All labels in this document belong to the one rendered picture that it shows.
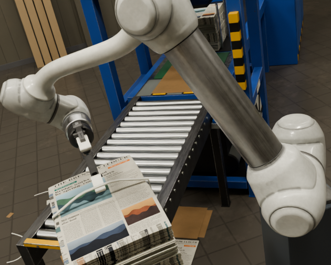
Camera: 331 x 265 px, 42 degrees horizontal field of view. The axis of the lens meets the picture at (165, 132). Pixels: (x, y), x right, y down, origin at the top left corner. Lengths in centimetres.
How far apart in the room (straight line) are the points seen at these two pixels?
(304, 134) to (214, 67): 37
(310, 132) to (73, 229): 70
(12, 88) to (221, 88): 65
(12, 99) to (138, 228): 55
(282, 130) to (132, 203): 47
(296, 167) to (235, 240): 170
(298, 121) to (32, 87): 78
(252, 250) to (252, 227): 20
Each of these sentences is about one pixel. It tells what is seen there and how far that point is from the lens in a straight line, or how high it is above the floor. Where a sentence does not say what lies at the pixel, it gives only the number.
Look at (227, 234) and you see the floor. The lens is 281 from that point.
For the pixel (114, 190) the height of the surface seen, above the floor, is 119.
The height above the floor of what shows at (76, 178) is 117.
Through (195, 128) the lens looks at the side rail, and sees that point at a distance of 232.
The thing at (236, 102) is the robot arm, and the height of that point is 145.
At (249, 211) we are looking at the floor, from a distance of 296.
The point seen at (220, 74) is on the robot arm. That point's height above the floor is 152.
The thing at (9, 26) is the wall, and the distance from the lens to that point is 709.
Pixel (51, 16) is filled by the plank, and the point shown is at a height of 66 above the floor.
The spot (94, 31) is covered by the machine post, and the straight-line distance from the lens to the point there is 279.
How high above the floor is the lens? 191
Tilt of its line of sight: 28 degrees down
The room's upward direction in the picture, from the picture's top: 12 degrees counter-clockwise
